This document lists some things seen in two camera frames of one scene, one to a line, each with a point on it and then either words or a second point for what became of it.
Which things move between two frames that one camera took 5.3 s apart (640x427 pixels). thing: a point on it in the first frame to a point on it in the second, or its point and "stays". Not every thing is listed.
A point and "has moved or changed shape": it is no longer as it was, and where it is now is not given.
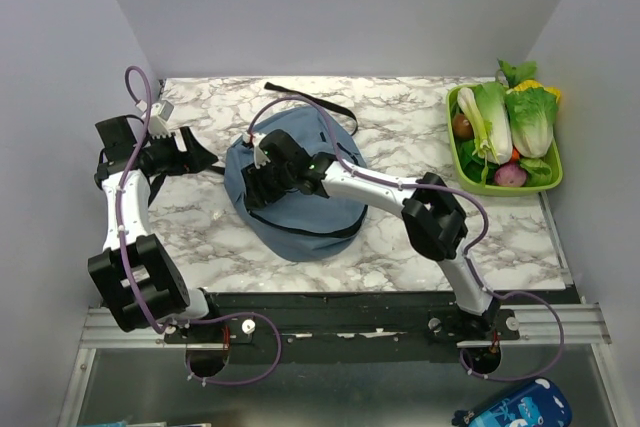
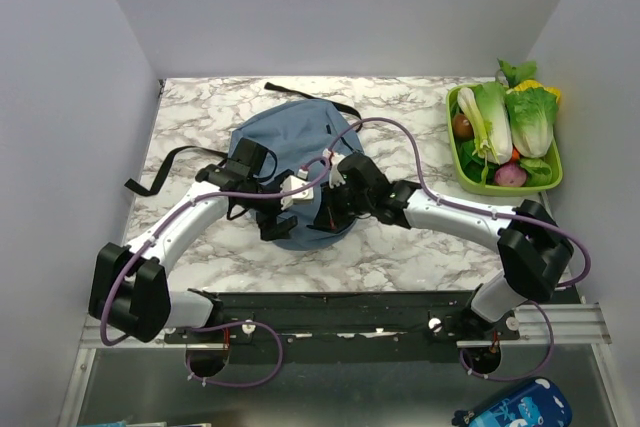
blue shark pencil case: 540,403 stays
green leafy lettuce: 516,73 stays
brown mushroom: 462,127 stays
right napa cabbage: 532,113 stays
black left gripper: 194,159 to 270,229
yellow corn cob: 534,84 stays
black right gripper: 252,178 to 331,216
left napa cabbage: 492,97 stays
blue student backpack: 308,225 has moved or changed shape
